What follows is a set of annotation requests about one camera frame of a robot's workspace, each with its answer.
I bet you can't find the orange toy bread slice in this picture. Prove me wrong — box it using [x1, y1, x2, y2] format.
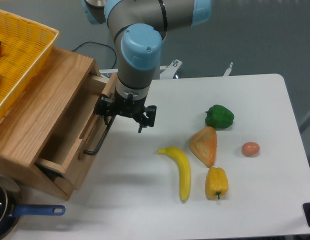
[189, 126, 217, 168]

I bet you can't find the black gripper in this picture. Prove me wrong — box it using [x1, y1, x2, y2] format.
[94, 90, 157, 133]

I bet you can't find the blue handled frying pan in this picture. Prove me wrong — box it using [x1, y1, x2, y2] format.
[0, 176, 66, 240]

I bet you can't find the yellow plastic basket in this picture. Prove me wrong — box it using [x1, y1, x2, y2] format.
[0, 9, 59, 120]

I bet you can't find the white table frame bracket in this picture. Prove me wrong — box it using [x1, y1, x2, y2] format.
[223, 62, 233, 77]

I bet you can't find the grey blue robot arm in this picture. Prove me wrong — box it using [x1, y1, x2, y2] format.
[82, 0, 212, 130]

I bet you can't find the yellow toy bell pepper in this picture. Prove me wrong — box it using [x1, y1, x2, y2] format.
[205, 167, 228, 199]

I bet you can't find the yellow toy banana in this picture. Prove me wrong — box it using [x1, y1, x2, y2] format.
[157, 146, 191, 203]

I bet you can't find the brown toy egg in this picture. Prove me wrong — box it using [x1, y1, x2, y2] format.
[241, 142, 260, 157]

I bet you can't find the black cable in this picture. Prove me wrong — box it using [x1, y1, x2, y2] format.
[71, 41, 117, 70]

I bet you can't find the wooden top drawer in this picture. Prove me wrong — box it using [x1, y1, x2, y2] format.
[34, 73, 118, 191]

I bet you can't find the black metal drawer handle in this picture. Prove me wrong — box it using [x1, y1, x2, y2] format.
[83, 116, 115, 156]

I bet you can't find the wooden drawer cabinet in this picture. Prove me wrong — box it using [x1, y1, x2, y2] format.
[0, 48, 99, 200]

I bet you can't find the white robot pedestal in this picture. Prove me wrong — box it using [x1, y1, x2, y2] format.
[153, 59, 183, 80]

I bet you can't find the green toy bell pepper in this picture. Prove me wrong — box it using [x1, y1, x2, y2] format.
[205, 104, 234, 129]

